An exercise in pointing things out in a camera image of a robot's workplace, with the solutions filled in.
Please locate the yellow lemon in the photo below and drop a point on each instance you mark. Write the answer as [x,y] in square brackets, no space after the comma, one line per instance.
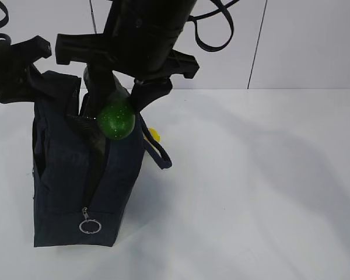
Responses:
[154,134]

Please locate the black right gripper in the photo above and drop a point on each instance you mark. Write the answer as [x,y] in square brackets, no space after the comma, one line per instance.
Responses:
[102,55]

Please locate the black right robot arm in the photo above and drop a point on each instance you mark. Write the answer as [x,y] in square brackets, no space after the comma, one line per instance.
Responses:
[138,41]

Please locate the green cucumber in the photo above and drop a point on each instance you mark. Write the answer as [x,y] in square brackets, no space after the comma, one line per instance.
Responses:
[117,119]

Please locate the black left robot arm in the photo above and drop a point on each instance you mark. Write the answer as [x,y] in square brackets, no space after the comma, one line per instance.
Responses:
[20,80]

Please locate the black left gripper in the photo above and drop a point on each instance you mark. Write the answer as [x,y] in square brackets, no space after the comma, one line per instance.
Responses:
[20,80]

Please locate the dark navy fabric bag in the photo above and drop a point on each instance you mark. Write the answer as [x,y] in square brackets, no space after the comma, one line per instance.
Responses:
[80,194]

